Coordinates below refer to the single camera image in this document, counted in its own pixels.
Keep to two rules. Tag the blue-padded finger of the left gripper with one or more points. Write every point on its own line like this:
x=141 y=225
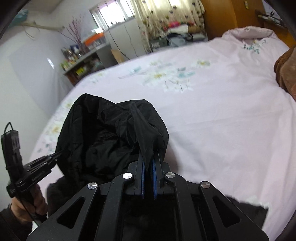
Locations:
x=50 y=158

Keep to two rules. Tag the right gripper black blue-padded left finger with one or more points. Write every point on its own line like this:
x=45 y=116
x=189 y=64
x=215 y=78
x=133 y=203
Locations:
x=135 y=188

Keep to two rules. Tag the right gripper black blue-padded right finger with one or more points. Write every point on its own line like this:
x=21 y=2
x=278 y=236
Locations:
x=159 y=169

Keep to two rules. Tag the black hooded jacket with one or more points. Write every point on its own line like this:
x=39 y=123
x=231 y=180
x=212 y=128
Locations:
x=100 y=139

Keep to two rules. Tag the pile of clothes by curtain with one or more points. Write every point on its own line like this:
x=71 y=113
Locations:
x=188 y=31

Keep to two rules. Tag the person's left hand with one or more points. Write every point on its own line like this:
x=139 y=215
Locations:
x=22 y=209

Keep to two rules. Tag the pink floral bed sheet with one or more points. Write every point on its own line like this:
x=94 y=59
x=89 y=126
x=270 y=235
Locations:
x=228 y=120

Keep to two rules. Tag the cluttered wooden shelf unit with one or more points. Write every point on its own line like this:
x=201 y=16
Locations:
x=97 y=59

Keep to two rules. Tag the orange-lidded clear box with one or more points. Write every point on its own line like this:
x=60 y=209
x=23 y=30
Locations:
x=95 y=40

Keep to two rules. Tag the purple dried flower branches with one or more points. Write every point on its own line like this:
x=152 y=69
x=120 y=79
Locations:
x=73 y=32

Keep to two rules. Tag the heart-patterned curtain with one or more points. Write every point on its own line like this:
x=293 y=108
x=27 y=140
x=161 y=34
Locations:
x=155 y=17

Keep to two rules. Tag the brown plush blanket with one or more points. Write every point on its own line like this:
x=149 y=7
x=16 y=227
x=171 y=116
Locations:
x=285 y=70

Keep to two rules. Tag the window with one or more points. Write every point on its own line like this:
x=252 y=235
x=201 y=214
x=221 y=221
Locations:
x=109 y=14

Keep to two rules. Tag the wooden wardrobe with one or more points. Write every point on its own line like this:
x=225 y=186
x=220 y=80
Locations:
x=223 y=15

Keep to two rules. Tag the wooden headboard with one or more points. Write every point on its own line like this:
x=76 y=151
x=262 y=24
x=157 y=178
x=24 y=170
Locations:
x=277 y=26

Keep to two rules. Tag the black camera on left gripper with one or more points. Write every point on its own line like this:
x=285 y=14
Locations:
x=11 y=150

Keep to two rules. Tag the teal wall picture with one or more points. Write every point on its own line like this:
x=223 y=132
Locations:
x=21 y=16

